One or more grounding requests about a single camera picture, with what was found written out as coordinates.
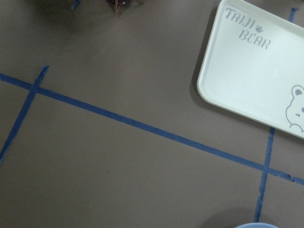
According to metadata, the blue plate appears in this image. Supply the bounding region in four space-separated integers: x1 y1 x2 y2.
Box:
235 222 278 228

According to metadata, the cream bear tray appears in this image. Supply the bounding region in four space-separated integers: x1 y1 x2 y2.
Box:
197 0 304 138

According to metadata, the copper wire bottle rack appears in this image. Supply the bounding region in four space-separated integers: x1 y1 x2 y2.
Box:
105 0 146 14

